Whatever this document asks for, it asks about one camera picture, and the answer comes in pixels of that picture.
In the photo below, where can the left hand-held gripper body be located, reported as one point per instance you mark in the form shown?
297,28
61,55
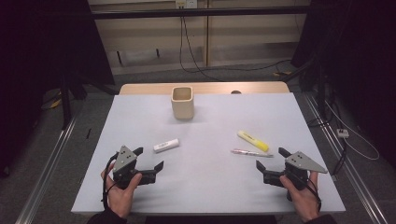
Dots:
124,158

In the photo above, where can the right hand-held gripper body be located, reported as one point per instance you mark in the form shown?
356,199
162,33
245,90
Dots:
300,161

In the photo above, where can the clear ballpoint pen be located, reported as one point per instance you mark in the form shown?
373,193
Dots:
249,152

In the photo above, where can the white glue stick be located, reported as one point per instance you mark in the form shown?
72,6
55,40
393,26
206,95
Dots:
166,145

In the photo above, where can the yellow highlighter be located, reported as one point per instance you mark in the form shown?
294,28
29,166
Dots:
252,141

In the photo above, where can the beige square cup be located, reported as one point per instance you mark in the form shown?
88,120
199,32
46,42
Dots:
182,109

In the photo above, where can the person's left hand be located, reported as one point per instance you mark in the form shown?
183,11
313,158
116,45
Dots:
120,199

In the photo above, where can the person's right hand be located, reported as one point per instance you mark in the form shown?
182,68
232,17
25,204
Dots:
305,202

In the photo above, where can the white power strip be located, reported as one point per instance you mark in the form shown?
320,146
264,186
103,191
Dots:
342,133

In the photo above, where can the black metal stand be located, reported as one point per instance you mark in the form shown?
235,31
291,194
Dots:
320,93
66,102

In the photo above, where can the wooden table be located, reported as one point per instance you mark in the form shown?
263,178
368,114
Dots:
211,88

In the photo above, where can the black curtain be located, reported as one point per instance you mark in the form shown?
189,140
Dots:
37,62
358,62

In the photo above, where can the black horizontal bar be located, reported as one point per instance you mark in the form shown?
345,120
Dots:
202,12

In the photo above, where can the metal floor rail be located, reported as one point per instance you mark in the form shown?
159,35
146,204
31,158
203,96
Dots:
46,174
351,174

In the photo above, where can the white wall socket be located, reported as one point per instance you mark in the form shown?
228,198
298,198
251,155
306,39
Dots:
186,3

